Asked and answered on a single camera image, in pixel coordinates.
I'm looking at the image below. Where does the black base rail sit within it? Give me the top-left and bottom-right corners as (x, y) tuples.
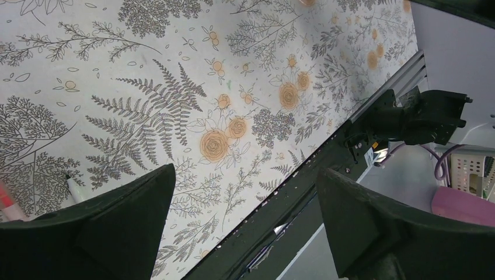
(185, 129), (374, 279)

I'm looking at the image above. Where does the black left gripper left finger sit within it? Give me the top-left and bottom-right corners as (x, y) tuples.
(1, 164), (176, 279)

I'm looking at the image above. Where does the white perforated basket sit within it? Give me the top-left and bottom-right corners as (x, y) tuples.
(450, 153), (494, 203)

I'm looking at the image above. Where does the red gel pen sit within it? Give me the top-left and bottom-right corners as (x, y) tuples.
(1, 181), (28, 221)

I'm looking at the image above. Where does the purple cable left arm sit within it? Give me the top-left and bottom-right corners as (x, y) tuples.
(377, 142), (467, 181)

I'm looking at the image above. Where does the pink box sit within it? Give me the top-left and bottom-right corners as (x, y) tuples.
(431, 187), (494, 227)

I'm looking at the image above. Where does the floral patterned table mat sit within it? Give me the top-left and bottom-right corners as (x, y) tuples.
(1, 1), (417, 279)

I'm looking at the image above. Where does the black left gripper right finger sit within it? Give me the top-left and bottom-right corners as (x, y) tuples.
(316, 169), (494, 279)

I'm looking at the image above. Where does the white green marker pen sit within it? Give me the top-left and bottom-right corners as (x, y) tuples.
(65, 174), (86, 204)

